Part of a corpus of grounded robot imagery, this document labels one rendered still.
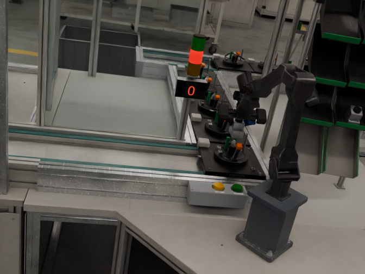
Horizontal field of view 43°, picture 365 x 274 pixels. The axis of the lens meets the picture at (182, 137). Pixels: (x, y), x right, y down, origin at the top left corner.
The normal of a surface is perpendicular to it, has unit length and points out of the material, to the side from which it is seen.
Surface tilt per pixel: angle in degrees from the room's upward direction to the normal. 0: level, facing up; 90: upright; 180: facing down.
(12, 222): 90
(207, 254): 0
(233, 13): 90
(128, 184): 90
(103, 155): 0
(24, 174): 90
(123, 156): 0
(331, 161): 45
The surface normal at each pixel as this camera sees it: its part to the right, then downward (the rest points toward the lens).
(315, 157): 0.06, -0.33
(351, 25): 0.11, -0.62
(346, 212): 0.16, -0.89
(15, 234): 0.10, 0.45
